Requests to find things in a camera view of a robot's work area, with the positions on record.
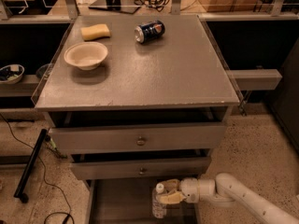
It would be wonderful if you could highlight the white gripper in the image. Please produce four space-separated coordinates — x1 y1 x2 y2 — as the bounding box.
157 177 200 204

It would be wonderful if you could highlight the clear plastic water bottle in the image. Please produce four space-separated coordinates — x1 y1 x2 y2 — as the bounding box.
151 183 166 219

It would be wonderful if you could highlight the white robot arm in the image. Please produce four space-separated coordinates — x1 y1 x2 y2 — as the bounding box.
152 173 299 224

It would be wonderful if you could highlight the grey middle drawer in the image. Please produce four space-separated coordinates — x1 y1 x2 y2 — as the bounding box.
70 157 211 180

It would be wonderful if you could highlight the grey drawer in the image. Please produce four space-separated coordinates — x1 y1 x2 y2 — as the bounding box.
70 157 211 180
50 123 226 154

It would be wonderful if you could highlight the open bottom drawer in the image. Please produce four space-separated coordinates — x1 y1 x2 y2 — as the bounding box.
85 177 201 224

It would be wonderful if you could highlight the grey top drawer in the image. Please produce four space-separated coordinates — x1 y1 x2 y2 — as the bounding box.
50 123 226 154

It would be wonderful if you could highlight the grey drawer cabinet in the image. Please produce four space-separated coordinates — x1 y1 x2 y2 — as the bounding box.
34 14 241 224

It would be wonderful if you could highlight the grey right side shelf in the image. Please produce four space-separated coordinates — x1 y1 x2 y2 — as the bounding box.
227 69 282 91

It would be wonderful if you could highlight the black bar on floor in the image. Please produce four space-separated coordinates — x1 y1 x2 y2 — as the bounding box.
14 129 47 203

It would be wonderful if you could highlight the white paper bowl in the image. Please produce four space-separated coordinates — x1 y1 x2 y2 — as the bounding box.
64 42 108 70

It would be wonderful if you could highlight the blue pepsi can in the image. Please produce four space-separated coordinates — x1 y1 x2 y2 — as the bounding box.
135 20 165 44

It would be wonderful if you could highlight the yellow sponge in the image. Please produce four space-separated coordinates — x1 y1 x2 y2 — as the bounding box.
80 24 110 41

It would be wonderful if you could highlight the dark bowl on shelf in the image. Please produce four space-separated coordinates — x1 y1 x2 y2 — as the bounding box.
36 63 53 79

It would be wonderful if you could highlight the white bowl with items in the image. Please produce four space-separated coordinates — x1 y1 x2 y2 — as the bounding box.
0 64 24 84

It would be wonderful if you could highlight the black monitor stand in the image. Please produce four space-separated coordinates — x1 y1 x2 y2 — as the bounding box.
89 0 140 14

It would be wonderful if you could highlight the black floor cable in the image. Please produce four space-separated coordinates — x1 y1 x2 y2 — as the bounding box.
0 114 76 224

